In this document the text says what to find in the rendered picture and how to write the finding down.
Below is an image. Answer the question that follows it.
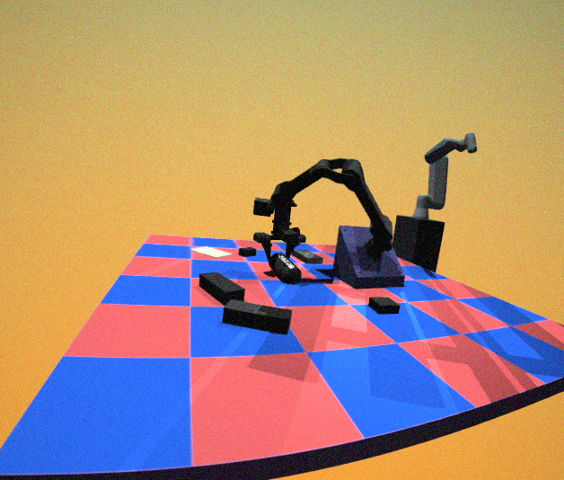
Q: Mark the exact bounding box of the cream flat rectangular panel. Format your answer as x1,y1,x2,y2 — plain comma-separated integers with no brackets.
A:
190,247,232,258

